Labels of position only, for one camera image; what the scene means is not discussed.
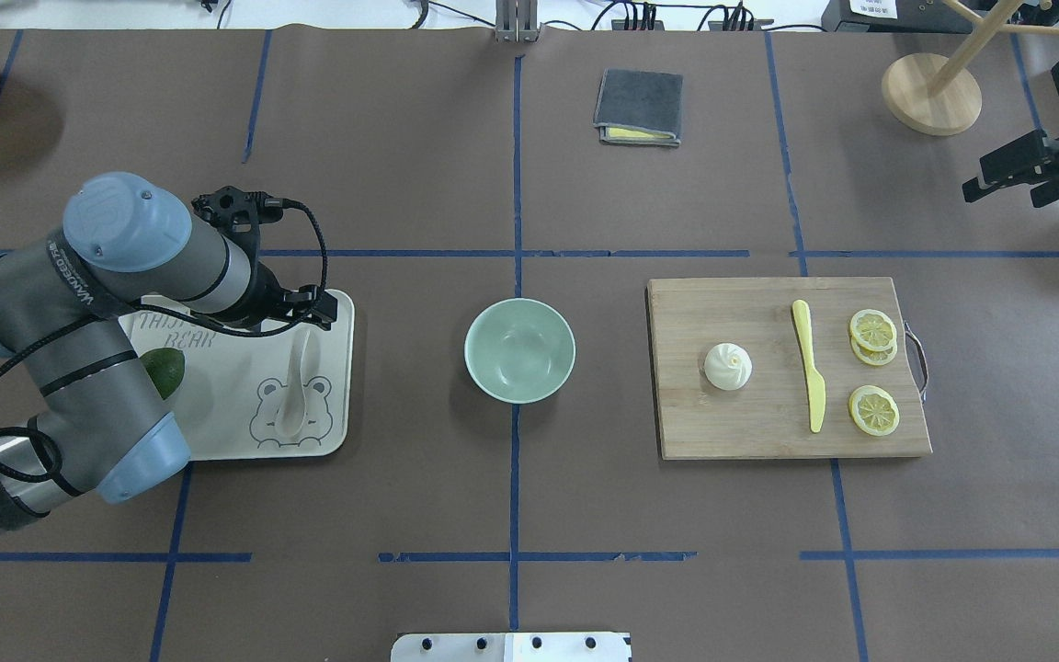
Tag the wooden stand base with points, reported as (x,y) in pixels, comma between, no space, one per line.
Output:
(935,94)

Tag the grey folded cloth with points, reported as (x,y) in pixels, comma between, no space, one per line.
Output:
(641,100)

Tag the bamboo cutting board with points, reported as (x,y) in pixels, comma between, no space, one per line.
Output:
(768,418)

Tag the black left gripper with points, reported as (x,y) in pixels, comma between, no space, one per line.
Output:
(266,292)

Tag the lemon slice under pair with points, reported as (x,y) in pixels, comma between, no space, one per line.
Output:
(873,358)

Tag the lemon slice far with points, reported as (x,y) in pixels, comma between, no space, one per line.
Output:
(873,410)

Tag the yellow plastic knife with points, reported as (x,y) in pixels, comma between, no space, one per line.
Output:
(815,384)

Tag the yellow sponge cloth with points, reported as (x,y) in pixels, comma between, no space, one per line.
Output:
(623,135)

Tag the light green bowl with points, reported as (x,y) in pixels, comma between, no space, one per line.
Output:
(519,350)

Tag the cream bear tray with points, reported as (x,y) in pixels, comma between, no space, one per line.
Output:
(227,404)

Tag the cream plastic spoon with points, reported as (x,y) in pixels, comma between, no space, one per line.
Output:
(291,416)

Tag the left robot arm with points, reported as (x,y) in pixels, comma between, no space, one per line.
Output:
(79,413)

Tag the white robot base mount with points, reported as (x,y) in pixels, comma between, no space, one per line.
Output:
(513,646)

